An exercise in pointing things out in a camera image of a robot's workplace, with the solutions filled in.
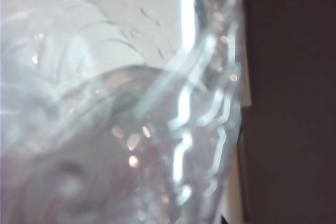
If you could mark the brown fabric desk partition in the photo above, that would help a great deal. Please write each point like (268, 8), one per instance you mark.
(294, 77)

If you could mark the Nongfu Spring water bottle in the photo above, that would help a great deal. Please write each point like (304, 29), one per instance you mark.
(105, 119)

